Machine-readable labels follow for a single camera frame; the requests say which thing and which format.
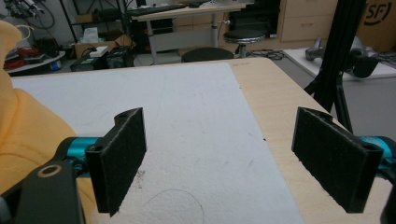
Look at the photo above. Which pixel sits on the white floor board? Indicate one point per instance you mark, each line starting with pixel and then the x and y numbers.
pixel 386 72

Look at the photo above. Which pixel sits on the black stool with chrome rim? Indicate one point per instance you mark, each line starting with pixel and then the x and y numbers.
pixel 244 34

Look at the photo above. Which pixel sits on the black round stool seat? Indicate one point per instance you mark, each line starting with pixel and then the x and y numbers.
pixel 207 55

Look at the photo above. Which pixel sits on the black metal stand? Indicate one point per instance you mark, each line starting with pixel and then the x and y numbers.
pixel 342 46

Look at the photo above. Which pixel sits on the white round shelf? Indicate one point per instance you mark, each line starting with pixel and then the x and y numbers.
pixel 34 64

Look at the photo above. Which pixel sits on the grey handheld device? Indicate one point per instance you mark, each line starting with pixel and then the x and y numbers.
pixel 314 53

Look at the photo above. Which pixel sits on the black keyboard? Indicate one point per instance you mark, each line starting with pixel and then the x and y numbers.
pixel 155 10

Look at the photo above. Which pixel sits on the white plastic bag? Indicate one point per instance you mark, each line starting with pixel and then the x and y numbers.
pixel 90 34

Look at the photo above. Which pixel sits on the white foam mat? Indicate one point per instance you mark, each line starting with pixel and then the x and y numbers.
pixel 193 124

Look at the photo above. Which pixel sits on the small white box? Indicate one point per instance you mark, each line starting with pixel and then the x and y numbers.
pixel 99 51

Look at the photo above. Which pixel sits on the black and silver device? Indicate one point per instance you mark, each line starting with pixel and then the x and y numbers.
pixel 364 67

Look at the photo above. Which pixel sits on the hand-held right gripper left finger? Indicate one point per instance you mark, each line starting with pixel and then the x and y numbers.
pixel 116 161

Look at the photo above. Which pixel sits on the light wooden drawer cabinet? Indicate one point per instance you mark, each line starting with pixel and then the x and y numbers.
pixel 306 21

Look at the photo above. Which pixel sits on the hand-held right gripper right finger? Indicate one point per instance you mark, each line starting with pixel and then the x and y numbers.
pixel 333 161

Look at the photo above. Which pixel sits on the blue tape roll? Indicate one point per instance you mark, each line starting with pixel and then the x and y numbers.
pixel 56 65

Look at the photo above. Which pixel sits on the open brown cardboard box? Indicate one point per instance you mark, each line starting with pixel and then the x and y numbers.
pixel 83 48

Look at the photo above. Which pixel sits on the cardboard box with black logo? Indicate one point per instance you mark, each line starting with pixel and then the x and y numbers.
pixel 383 38

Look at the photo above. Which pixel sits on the black case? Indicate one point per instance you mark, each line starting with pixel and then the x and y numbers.
pixel 84 63

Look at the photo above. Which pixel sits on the yellow cloth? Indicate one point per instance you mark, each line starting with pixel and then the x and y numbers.
pixel 28 137

